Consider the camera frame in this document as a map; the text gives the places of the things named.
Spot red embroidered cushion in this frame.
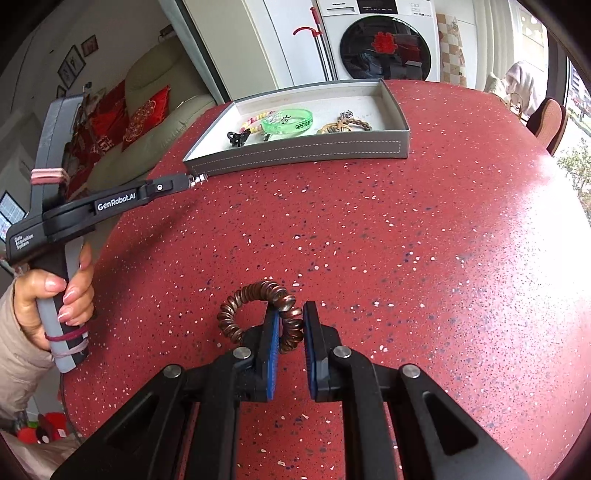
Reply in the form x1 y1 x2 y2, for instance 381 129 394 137
122 85 170 151

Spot person's left hand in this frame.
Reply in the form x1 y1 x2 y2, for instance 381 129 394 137
13 243 94 351

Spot green translucent bangle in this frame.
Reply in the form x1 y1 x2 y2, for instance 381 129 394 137
260 108 314 137

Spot brown wooden chair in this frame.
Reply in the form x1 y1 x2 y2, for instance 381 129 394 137
526 98 568 155

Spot black hair claw clip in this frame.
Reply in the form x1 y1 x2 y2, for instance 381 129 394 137
228 128 252 148

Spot pink yellow beaded bracelet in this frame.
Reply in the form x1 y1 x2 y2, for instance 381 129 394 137
239 110 278 135

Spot left forearm beige sleeve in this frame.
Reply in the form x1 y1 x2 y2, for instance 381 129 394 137
0 284 53 419

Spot white clothes on rack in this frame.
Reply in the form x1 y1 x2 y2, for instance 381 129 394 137
484 62 541 117

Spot white cabinet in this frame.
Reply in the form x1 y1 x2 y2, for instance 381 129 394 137
184 0 325 100

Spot framed wall pictures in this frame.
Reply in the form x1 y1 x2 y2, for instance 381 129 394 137
56 35 98 98

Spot beige sofa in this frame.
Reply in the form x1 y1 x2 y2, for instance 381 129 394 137
86 37 215 192

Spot white front-load washing machine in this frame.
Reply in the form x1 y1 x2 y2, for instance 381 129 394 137
314 0 441 82

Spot silver pendant charm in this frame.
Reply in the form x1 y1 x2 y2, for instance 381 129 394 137
187 174 207 188

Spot silver star hair clip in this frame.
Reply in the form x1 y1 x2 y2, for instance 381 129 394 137
262 112 290 141

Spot dark red cushion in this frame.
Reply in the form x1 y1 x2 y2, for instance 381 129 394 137
66 80 129 199

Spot grey jewelry tray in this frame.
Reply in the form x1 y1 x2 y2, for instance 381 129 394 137
183 79 411 177

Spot red-handled mop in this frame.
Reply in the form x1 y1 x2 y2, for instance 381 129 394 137
293 6 334 82

